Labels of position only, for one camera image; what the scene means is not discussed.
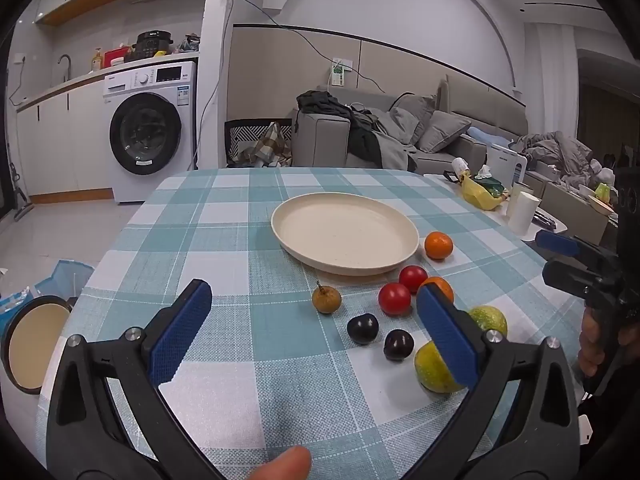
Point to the green yellow citrus fruit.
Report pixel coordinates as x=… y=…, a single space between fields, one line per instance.
x=430 y=370
x=492 y=320

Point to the grey sofa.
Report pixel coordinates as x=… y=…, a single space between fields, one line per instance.
x=320 y=140

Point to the cream round plate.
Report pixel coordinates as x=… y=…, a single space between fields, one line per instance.
x=345 y=232

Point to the blue plastic bag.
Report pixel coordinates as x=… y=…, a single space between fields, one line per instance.
x=65 y=280

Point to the dark remote control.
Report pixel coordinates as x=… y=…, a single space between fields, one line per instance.
x=547 y=220

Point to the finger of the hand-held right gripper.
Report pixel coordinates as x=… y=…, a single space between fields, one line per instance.
x=565 y=277
x=557 y=243

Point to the black rice cooker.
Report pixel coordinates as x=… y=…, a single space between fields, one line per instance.
x=152 y=45

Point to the white paper roll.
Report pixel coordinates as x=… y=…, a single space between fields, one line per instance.
x=522 y=212

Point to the white kitchen counter cabinet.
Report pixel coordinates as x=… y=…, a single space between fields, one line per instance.
x=65 y=135

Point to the white appliance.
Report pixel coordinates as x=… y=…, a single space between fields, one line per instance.
x=505 y=162

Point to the light blue blanket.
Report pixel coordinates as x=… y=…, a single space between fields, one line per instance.
x=492 y=136

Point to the white tissue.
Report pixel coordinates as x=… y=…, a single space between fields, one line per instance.
x=484 y=172

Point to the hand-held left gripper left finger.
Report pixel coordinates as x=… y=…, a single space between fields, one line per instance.
x=182 y=330

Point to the white bottle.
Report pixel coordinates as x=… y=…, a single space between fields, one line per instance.
x=460 y=165

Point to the crumpled bag on counter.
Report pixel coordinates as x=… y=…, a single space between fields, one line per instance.
x=187 y=44

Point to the dark clothes pile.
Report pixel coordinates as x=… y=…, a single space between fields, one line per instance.
x=360 y=135

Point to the person's right hand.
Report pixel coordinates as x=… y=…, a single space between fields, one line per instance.
x=592 y=340

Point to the white washing machine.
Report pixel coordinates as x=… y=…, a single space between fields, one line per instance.
x=150 y=135

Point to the dark purple plum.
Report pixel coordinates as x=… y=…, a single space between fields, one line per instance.
x=362 y=328
x=398 y=345

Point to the orange mandarin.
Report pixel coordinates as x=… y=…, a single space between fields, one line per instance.
x=438 y=245
x=444 y=287

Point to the kitchen faucet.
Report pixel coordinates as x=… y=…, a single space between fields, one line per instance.
x=67 y=62

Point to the yellow soap bottle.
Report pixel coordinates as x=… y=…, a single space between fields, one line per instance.
x=96 y=61

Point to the person's left hand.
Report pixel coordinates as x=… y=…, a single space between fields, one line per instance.
x=280 y=465

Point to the red tomato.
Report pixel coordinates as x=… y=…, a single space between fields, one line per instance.
x=395 y=299
x=412 y=277

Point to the round wooden stool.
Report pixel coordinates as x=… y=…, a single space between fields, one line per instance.
x=35 y=345

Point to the grey duvet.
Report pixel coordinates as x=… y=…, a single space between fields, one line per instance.
x=565 y=152

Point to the plaid cloth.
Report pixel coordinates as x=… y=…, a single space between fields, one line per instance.
x=267 y=147

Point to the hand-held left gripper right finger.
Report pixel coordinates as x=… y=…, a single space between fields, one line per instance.
x=447 y=332

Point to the black patterned basket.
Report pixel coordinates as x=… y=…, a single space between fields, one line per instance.
x=240 y=132

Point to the brown longan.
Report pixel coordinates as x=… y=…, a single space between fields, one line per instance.
x=326 y=301

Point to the red box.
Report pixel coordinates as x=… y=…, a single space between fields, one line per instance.
x=116 y=56

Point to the grey pillow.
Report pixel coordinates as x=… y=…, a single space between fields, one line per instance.
x=442 y=130
x=412 y=117

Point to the yellow bag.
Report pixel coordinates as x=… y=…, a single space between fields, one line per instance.
x=477 y=195

